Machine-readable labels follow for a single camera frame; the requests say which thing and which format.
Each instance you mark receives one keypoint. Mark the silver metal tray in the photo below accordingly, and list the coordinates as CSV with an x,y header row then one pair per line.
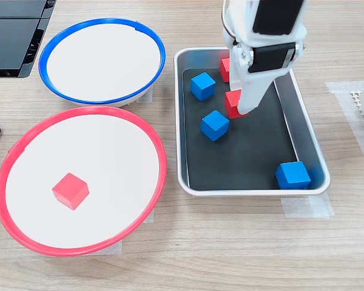
x,y
306,133

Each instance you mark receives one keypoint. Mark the black tray liner mat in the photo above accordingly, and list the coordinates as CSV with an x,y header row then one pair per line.
x,y
245,151

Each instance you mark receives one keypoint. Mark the black electronic device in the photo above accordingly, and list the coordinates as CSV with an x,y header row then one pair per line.
x,y
12,39

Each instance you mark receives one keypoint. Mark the blue rimmed white dish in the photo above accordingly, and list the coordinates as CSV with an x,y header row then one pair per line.
x,y
103,60

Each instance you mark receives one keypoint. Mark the blue cube block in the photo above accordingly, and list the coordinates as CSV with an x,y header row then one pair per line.
x,y
203,86
292,175
215,125

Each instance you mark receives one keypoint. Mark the white mesh grip mat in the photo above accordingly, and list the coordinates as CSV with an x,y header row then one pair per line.
x,y
356,100

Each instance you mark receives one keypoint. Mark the red cube block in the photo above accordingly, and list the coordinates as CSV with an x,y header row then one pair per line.
x,y
69,191
225,69
231,104

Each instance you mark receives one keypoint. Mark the red rimmed white dish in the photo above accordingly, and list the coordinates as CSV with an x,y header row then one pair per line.
x,y
109,157

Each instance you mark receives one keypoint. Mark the clear tape piece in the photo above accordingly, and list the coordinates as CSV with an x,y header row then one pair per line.
x,y
150,216
115,247
297,207
147,95

